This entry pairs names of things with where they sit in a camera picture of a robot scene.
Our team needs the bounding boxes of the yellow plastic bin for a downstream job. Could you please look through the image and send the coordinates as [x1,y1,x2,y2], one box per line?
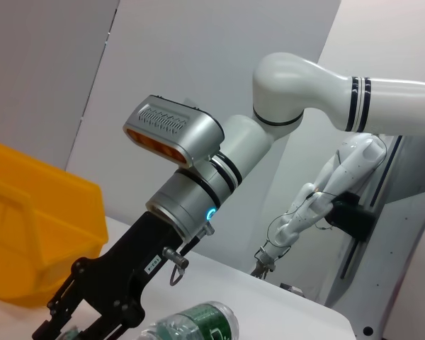
[0,137,109,307]

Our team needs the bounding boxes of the right gripper connector cable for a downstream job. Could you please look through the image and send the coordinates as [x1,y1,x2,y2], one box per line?
[161,222,216,288]

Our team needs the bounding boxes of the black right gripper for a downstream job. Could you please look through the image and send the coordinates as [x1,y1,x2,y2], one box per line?
[31,210,193,340]

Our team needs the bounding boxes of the black carriage block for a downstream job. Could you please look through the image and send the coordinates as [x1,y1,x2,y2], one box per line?
[324,191,376,242]

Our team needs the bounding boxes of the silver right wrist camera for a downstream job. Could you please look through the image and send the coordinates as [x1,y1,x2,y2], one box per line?
[123,94,225,170]

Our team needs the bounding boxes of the background robot hand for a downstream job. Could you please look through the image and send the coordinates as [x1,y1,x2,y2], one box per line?
[250,247,278,281]

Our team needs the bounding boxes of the green plastic wrapper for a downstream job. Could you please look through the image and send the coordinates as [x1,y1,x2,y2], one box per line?
[62,325,82,340]

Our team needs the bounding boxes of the grey lift column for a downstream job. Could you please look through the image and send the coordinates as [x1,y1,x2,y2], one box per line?
[322,134,425,340]

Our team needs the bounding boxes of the small dark object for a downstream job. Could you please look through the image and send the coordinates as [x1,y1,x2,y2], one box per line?
[279,282,305,295]

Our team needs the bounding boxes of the clear bottle with green label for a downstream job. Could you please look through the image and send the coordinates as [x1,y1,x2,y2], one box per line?
[140,300,240,340]

